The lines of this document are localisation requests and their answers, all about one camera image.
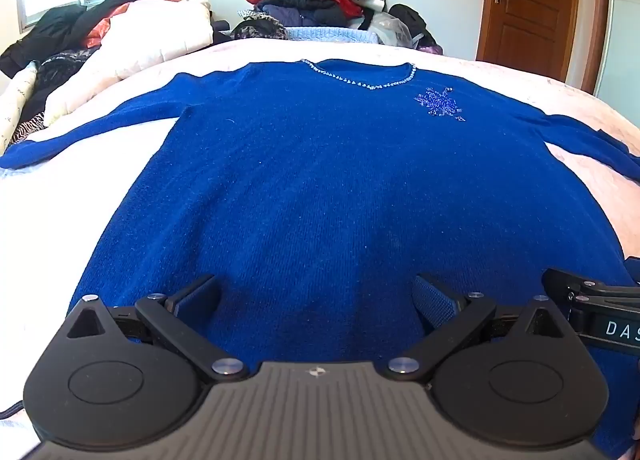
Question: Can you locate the dark speckled scarf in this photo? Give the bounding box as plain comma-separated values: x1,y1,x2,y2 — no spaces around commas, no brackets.
230,18,288,41

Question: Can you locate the long black jacket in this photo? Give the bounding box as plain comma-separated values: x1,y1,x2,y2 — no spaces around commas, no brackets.
0,0,166,78

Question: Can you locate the zebra striped cloth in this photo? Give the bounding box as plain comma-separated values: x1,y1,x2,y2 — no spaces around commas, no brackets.
7,113,48,146

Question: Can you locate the white puffer jacket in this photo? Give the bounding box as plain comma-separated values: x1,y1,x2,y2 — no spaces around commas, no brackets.
45,0,213,128

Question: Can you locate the navy garment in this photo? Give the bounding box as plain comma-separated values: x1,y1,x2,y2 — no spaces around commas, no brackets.
260,4,321,28

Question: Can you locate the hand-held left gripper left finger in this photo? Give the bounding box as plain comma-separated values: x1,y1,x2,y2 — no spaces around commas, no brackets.
67,274,249,382

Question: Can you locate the black bag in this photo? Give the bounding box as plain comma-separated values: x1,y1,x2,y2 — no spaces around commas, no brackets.
387,4,436,46

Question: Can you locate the orange garment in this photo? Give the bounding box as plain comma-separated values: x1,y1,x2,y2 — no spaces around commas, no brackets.
82,0,181,48

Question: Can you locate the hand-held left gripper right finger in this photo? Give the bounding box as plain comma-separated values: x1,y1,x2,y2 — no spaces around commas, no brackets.
385,273,571,383

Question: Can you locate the black padded jacket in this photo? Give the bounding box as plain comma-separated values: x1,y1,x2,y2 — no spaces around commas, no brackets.
255,0,346,26

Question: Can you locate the clear plastic bag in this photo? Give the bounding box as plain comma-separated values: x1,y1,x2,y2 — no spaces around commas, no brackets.
370,10,416,48

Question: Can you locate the light blue knit sweater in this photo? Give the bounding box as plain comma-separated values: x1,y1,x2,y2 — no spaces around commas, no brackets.
285,25,381,46

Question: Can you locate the cream printed quilt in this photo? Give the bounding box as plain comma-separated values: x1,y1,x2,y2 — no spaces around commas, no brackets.
0,60,41,151

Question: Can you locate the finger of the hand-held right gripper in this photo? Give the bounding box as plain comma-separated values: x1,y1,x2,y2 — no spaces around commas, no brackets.
542,267,640,321

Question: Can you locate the brown wooden door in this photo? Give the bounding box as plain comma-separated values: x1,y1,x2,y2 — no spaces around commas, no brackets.
475,0,608,94

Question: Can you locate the dark patterned cloth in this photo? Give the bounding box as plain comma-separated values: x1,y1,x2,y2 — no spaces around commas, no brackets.
35,48,93,106

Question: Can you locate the pink bed blanket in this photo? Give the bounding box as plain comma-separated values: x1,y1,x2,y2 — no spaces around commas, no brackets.
0,38,640,460

